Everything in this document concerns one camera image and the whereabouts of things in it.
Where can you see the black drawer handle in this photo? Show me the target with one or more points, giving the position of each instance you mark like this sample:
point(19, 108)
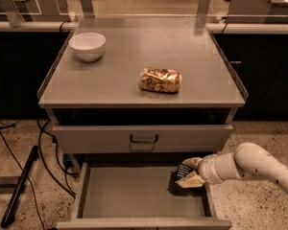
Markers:
point(144, 141)

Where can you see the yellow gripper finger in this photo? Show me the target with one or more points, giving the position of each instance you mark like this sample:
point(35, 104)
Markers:
point(191, 180)
point(192, 162)

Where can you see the grey drawer cabinet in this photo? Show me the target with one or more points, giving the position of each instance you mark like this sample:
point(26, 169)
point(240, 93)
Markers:
point(106, 92)

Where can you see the white horizontal rail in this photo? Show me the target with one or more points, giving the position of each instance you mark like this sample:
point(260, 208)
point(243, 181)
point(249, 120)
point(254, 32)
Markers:
point(262, 29)

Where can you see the white ceramic bowl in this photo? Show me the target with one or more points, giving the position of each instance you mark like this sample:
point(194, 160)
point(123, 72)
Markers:
point(87, 46)

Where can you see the open grey middle drawer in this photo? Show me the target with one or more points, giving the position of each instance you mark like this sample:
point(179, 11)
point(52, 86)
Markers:
point(137, 191)

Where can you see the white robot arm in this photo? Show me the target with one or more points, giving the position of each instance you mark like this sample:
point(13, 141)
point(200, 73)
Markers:
point(248, 162)

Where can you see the crushed golden drink can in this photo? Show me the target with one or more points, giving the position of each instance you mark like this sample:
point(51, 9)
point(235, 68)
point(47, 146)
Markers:
point(160, 80)

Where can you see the middle grey upright post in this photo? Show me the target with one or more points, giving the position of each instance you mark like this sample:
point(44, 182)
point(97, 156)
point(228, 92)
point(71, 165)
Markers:
point(87, 8)

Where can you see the right grey upright post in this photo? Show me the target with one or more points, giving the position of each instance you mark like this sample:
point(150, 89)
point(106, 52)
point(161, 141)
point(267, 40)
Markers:
point(203, 7)

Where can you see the grey upright post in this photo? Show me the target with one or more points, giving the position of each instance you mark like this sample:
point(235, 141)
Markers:
point(14, 17)
point(203, 7)
point(87, 8)

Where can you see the dark blue rxbar wrapper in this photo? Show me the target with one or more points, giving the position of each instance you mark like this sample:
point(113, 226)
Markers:
point(182, 171)

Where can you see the black bar on floor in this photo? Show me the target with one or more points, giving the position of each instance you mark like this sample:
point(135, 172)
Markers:
point(8, 217)

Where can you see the left grey upright post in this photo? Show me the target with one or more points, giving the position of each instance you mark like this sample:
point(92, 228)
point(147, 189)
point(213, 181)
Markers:
point(14, 17)

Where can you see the closed grey top drawer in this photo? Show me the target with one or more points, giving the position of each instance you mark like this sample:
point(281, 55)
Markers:
point(125, 139)

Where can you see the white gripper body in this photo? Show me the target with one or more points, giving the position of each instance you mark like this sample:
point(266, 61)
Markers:
point(208, 169)

